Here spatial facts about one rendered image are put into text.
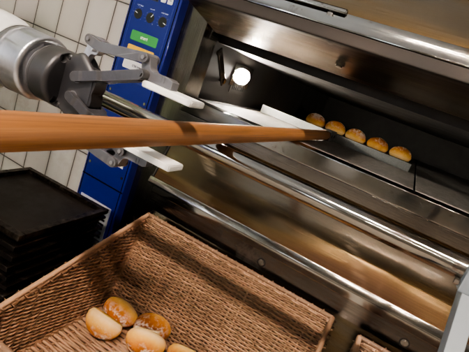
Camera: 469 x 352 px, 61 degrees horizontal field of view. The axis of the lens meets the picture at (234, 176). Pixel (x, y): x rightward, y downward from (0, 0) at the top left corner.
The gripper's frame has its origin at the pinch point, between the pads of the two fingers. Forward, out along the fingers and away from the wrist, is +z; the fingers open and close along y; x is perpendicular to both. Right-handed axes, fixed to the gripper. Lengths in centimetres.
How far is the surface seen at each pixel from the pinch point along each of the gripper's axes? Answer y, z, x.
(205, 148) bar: 3.7, -2.0, -15.2
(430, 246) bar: 2.7, 31.9, -15.7
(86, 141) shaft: 0.9, 1.6, 13.8
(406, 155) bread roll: -1, 24, -154
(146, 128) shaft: -0.4, 1.2, 5.7
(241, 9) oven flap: -20.5, -16.1, -38.0
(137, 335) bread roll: 55, -11, -33
